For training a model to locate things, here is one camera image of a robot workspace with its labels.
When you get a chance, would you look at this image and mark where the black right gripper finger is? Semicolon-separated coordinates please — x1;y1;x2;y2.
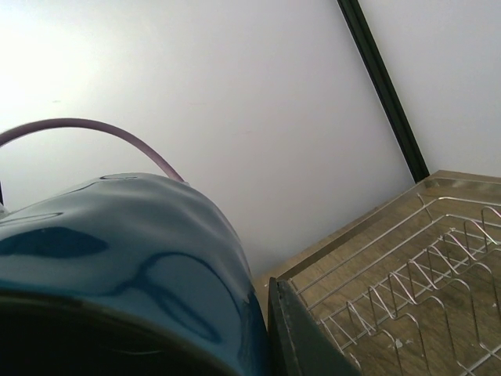
268;278;361;375

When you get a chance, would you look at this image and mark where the chrome wire dish rack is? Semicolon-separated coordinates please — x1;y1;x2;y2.
288;187;500;375

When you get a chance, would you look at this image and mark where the dark blue mug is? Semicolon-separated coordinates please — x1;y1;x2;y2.
1;173;272;375

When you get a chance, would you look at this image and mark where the black aluminium frame post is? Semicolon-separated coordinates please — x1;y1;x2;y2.
337;0;430;183

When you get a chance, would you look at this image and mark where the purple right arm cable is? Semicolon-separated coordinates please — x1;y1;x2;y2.
0;117;185;183

